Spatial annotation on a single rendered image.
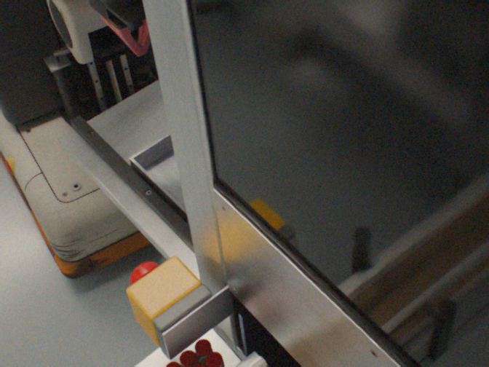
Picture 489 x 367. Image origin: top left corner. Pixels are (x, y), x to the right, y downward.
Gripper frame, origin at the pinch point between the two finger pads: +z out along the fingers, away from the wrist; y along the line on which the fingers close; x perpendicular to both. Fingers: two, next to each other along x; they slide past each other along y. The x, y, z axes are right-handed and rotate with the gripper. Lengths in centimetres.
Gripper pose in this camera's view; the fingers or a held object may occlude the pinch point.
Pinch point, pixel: (140, 49)
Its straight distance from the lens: 113.9
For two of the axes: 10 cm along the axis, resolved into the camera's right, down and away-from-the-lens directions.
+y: 6.3, 5.6, -5.3
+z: 0.8, 6.4, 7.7
